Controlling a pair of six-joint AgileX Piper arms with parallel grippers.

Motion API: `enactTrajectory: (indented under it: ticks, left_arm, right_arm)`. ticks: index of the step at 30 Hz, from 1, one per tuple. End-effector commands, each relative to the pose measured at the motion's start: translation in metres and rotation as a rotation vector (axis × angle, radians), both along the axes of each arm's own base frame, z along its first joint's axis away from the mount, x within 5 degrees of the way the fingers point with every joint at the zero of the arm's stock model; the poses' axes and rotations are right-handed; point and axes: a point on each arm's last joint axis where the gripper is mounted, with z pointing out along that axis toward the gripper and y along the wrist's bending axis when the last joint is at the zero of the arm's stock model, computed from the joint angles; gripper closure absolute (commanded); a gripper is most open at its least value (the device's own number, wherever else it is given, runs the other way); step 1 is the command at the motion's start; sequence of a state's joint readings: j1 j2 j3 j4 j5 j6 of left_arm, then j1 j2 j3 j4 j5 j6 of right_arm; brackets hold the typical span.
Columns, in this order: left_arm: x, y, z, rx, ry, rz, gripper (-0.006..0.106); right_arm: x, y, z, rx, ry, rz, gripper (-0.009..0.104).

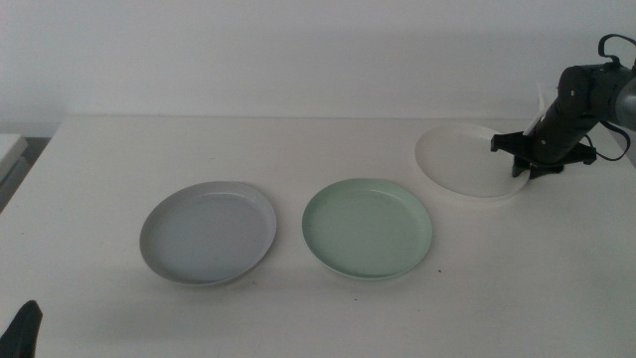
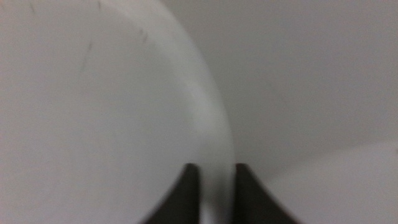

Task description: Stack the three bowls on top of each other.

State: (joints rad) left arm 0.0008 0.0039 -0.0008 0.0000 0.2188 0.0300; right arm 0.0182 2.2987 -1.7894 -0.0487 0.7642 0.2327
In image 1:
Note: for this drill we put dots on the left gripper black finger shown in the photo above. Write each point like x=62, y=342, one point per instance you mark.
x=22, y=333

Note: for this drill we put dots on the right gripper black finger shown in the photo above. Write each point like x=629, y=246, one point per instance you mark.
x=520, y=168
x=544, y=174

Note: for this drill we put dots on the white shallow bowl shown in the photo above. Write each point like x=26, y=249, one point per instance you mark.
x=457, y=159

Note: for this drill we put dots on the pale green shallow bowl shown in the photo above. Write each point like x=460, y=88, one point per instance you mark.
x=367, y=229

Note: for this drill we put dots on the grey shallow bowl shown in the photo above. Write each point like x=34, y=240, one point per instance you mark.
x=208, y=233

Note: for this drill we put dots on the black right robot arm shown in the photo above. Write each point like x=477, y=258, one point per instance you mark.
x=611, y=92

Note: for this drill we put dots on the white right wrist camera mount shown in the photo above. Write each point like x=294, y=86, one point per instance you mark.
x=539, y=112

